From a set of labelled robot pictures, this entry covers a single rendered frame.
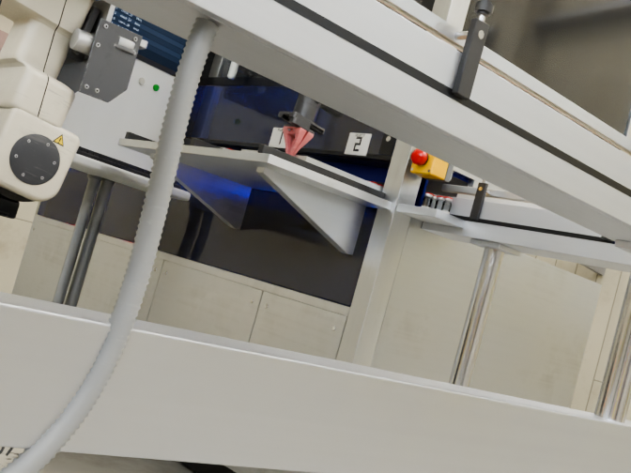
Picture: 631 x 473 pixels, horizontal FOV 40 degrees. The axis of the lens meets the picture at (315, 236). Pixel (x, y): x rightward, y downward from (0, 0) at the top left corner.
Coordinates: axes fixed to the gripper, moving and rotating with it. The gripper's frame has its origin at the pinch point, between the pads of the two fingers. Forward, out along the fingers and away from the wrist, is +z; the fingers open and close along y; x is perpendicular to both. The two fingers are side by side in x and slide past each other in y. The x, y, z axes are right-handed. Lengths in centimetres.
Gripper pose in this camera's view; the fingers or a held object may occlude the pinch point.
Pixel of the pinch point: (289, 156)
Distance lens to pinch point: 205.3
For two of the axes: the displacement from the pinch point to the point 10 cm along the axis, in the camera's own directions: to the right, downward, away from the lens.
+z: -3.3, 9.3, -1.3
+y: 6.9, 3.3, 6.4
